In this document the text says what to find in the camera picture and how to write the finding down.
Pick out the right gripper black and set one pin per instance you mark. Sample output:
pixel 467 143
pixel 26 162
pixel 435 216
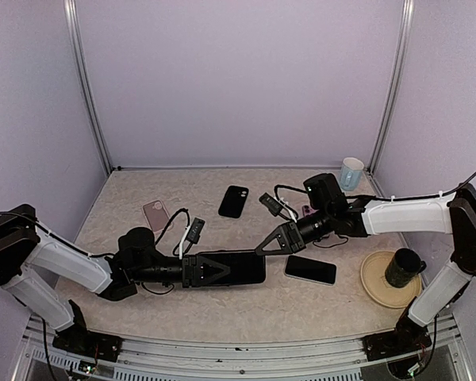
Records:
pixel 287 232

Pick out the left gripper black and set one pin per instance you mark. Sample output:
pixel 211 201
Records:
pixel 196 279

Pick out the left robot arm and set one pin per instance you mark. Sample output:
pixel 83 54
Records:
pixel 25 245

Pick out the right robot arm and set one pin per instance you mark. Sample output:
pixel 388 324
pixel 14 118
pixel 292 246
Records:
pixel 451 212

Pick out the purple phone back up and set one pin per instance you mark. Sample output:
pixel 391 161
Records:
pixel 307 210

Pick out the white-edged phone screen up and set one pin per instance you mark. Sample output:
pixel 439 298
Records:
pixel 311 270

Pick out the pink phone case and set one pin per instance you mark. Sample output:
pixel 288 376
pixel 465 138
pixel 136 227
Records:
pixel 156 215

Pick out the light blue mug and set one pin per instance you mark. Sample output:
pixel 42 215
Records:
pixel 350 173

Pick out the beige plate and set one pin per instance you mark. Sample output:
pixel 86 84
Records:
pixel 372 275

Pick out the dark green mug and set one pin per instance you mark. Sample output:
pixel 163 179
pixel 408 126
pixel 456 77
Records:
pixel 403 267

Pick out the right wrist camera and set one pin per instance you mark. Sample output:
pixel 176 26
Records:
pixel 277 208

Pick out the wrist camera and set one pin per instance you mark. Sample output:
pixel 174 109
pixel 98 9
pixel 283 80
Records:
pixel 190 237
pixel 277 208

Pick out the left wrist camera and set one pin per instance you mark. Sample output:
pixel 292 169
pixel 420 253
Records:
pixel 190 237

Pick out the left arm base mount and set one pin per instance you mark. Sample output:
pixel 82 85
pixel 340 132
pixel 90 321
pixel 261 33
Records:
pixel 78 339

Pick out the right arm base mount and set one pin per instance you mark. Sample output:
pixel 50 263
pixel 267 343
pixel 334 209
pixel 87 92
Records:
pixel 407 336

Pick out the right aluminium frame post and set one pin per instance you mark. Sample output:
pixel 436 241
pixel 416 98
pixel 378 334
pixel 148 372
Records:
pixel 395 84

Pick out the aluminium frame post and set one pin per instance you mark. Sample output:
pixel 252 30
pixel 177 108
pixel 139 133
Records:
pixel 71 15
pixel 395 84

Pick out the left aluminium frame post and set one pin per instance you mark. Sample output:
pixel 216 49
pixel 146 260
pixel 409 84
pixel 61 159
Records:
pixel 71 15

